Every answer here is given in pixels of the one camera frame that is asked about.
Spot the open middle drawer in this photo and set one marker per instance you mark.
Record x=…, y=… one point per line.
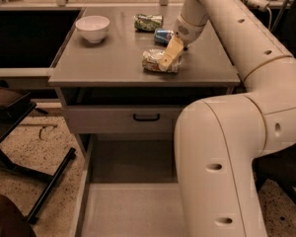
x=128, y=189

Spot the closed top drawer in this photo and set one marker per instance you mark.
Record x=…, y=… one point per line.
x=118, y=119

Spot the black drawer handle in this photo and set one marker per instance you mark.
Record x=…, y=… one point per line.
x=144, y=118

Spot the black office chair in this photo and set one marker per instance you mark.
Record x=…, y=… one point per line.
x=279, y=167

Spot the white green 7up can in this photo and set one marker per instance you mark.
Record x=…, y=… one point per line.
x=150, y=61

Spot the blue pepsi can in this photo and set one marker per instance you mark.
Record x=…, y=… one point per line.
x=163, y=36

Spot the white ceramic bowl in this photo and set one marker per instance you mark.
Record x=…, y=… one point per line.
x=93, y=28

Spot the brown object bottom left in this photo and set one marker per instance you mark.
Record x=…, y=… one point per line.
x=12, y=222

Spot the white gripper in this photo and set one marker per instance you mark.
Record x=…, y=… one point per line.
x=186, y=32

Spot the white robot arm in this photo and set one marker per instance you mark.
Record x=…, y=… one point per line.
x=217, y=138

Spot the green crushed soda can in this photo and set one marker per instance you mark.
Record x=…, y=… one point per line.
x=147, y=23

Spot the grey drawer cabinet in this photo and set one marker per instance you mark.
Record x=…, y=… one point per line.
x=110, y=73

